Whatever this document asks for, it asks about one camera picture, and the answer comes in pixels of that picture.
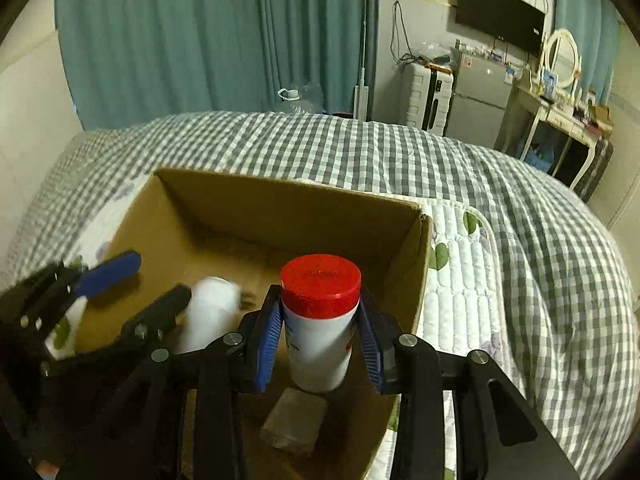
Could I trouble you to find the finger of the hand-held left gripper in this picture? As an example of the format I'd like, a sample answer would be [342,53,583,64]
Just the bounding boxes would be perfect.
[10,251,143,332]
[117,284,193,350]

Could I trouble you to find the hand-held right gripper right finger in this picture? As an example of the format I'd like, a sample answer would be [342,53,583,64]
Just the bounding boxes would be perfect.
[356,287,582,480]

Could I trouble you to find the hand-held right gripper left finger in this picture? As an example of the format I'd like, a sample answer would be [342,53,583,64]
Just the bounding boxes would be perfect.
[60,284,285,480]

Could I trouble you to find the white plastic bottle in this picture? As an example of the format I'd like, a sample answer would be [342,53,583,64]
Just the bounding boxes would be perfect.
[175,276,242,356]

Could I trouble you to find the white bottle with red cap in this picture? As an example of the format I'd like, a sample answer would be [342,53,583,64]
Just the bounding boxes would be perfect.
[279,255,362,394]

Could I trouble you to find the brown cardboard box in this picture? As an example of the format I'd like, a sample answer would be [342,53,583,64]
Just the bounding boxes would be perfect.
[75,167,435,480]

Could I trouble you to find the small grey block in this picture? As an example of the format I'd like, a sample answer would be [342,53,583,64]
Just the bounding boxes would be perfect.
[259,387,330,454]

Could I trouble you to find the white quilted floral mat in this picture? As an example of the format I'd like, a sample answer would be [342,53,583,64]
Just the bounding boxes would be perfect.
[45,175,527,480]

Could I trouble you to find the teal curtain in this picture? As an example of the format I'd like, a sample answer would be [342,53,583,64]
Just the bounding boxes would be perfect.
[552,0,624,106]
[54,0,381,131]

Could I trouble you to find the clear water jug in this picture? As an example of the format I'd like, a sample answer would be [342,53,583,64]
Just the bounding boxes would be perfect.
[276,82,327,115]

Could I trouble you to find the white suitcase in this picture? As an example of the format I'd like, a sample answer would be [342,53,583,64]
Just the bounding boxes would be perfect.
[406,62,455,135]

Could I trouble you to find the white mop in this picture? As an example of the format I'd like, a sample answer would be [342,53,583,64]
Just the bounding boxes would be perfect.
[353,0,372,121]

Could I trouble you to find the grey fridge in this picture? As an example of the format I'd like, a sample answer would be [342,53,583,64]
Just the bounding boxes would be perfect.
[444,52,517,151]

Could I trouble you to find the white dressing table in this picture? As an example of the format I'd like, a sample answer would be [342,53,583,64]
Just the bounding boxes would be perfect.
[495,82,614,196]

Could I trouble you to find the white oval mirror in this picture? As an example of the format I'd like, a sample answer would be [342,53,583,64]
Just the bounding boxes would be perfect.
[540,28,584,97]

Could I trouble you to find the black hanging cables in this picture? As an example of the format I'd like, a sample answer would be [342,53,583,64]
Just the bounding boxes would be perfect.
[390,0,427,69]

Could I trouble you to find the black wall television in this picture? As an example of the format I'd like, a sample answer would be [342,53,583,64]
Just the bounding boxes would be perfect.
[456,0,546,54]

